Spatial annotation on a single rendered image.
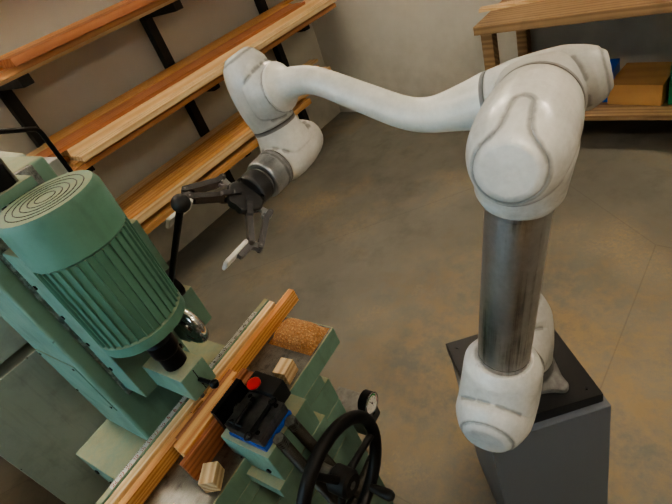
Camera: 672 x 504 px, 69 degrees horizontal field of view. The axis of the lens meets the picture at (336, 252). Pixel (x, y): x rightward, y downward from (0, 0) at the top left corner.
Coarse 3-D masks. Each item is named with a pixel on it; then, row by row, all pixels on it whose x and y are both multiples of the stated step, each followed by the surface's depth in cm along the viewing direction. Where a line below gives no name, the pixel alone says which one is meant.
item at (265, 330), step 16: (288, 304) 132; (272, 320) 127; (256, 336) 123; (240, 352) 120; (256, 352) 123; (240, 368) 119; (176, 432) 107; (160, 464) 103; (144, 480) 100; (160, 480) 103; (128, 496) 98; (144, 496) 100
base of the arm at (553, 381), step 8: (552, 368) 121; (544, 376) 119; (552, 376) 121; (560, 376) 121; (544, 384) 120; (552, 384) 119; (560, 384) 119; (568, 384) 119; (544, 392) 120; (552, 392) 120; (560, 392) 119
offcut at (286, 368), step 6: (282, 360) 114; (288, 360) 113; (276, 366) 113; (282, 366) 112; (288, 366) 112; (294, 366) 114; (276, 372) 112; (282, 372) 111; (288, 372) 112; (294, 372) 114; (282, 378) 112; (288, 378) 112
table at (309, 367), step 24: (336, 336) 124; (264, 360) 121; (312, 360) 117; (288, 384) 113; (312, 384) 118; (216, 456) 104; (240, 456) 102; (168, 480) 103; (192, 480) 101; (240, 480) 101; (264, 480) 99; (288, 480) 98
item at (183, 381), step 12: (192, 360) 104; (204, 360) 104; (156, 372) 105; (168, 372) 103; (180, 372) 102; (192, 372) 102; (204, 372) 105; (168, 384) 106; (180, 384) 101; (192, 384) 102; (204, 384) 105; (192, 396) 103
